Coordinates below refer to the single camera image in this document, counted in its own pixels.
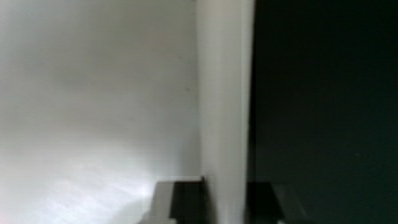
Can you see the white square tabletop panel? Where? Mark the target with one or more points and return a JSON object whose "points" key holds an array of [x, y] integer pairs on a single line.
{"points": [[122, 108]]}

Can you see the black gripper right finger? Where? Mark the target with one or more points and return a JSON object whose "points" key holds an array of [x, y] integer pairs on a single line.
{"points": [[273, 206]]}

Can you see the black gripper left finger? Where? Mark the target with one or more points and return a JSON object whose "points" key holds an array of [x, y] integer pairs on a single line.
{"points": [[179, 203]]}

